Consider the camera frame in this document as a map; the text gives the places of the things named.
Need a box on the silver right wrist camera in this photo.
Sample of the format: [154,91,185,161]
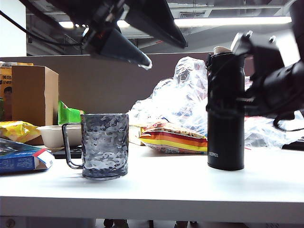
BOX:
[230,30,253,57]

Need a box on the white paper bowl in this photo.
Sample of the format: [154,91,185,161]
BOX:
[37,125,83,149]

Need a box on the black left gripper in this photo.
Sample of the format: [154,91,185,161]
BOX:
[61,0,188,71]

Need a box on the black keyboard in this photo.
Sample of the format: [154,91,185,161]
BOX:
[282,137,304,151]

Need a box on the yellow printed carton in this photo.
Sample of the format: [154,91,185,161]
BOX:
[0,62,34,122]

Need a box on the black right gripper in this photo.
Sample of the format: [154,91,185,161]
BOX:
[206,35,285,115]

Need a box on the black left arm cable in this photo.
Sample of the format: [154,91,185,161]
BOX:
[0,9,83,46]

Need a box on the green snack packet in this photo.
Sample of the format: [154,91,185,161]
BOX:
[58,101,85,126]

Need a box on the brown desk partition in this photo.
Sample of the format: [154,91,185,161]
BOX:
[0,52,255,129]

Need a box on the striped red yellow snack bag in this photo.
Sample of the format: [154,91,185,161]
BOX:
[139,121,209,154]

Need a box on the black flat tray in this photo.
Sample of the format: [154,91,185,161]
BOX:
[52,146,84,159]

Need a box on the long ceiling light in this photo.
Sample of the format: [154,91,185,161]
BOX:
[58,16,293,28]

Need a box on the brown cardboard box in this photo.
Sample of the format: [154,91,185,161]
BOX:
[11,66,59,127]

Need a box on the clear crumpled plastic bag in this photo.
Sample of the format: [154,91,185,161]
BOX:
[129,56,304,150]

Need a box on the blue product box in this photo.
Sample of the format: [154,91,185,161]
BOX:
[0,138,56,174]

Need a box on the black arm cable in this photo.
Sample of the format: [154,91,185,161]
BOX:
[0,9,83,46]
[273,110,304,132]

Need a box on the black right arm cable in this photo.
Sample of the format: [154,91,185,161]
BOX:
[273,110,304,132]

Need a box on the black Thermos flask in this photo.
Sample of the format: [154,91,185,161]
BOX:
[206,46,247,171]

